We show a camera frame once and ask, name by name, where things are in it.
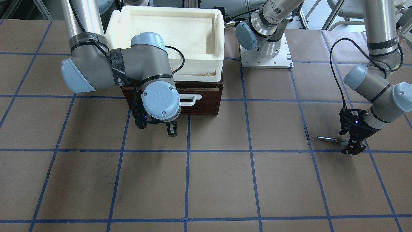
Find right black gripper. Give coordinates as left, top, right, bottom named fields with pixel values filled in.
left=132, top=85, right=181, bottom=138

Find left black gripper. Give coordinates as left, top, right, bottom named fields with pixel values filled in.
left=338, top=109, right=379, bottom=155

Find orange grey scissors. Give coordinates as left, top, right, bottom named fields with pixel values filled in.
left=316, top=136, right=349, bottom=146

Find white drawer handle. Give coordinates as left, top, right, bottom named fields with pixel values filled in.
left=179, top=94, right=202, bottom=107

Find dark wooden drawer box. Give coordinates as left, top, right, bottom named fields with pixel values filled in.
left=121, top=78, right=223, bottom=115

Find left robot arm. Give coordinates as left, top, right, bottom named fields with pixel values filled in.
left=236, top=0, right=411, bottom=155

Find white foam tray box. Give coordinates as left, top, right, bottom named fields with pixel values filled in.
left=105, top=6, right=225, bottom=82

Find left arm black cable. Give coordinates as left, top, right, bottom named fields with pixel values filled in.
left=329, top=38, right=404, bottom=110

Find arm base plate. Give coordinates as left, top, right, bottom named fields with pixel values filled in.
left=239, top=34, right=294, bottom=69

